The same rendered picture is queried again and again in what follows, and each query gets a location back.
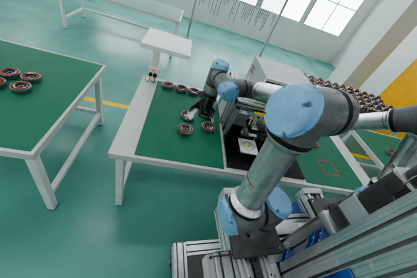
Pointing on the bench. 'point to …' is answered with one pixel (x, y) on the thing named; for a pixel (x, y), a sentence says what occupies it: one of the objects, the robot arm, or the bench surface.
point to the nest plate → (247, 146)
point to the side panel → (221, 108)
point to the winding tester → (275, 73)
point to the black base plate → (231, 159)
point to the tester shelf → (246, 98)
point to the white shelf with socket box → (166, 45)
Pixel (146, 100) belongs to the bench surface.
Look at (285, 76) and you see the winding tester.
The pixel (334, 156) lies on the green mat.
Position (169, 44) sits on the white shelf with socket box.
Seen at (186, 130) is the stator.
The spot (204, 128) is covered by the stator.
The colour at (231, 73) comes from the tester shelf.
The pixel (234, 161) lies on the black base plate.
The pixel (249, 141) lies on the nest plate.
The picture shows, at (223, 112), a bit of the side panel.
